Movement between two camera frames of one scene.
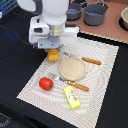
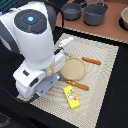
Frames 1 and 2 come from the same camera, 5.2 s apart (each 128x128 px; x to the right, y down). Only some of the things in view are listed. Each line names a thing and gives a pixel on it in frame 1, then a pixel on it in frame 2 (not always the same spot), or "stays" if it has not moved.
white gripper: [50, 36] → [31, 80]
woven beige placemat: [72, 88] stays
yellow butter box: [72, 97] stays
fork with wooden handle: [70, 82] stays
